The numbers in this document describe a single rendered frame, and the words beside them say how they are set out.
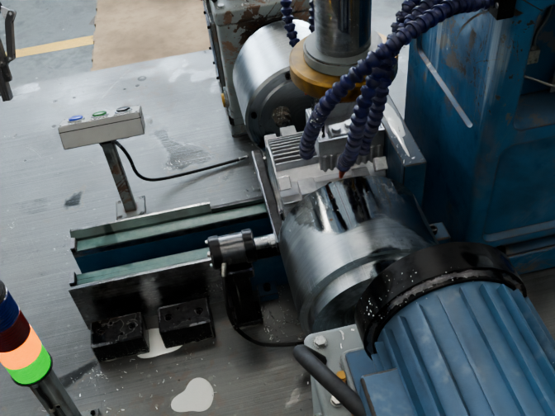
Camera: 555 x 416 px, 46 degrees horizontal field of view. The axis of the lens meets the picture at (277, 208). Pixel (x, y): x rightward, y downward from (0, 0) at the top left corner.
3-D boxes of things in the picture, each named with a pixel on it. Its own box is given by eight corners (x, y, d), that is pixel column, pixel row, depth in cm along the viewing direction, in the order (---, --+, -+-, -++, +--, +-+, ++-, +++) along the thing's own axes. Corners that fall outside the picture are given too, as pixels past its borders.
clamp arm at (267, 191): (292, 250, 116) (265, 158, 133) (291, 239, 114) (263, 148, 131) (272, 254, 115) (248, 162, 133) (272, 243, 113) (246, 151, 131)
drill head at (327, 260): (397, 226, 129) (405, 128, 111) (486, 416, 100) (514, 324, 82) (274, 252, 127) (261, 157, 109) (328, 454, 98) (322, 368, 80)
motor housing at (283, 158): (360, 169, 140) (360, 97, 127) (388, 233, 127) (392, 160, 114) (269, 188, 139) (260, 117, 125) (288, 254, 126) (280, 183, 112)
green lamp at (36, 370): (52, 347, 102) (42, 330, 99) (50, 380, 98) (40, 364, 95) (13, 355, 102) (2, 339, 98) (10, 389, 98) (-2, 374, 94)
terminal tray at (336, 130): (367, 125, 127) (367, 95, 121) (384, 161, 119) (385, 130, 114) (306, 138, 126) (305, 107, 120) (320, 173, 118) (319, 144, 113)
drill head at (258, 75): (324, 69, 168) (321, -22, 150) (367, 160, 143) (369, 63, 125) (230, 87, 166) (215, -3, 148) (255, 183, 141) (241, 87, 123)
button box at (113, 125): (146, 126, 143) (140, 102, 141) (144, 134, 137) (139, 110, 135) (68, 141, 142) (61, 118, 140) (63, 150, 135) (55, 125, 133)
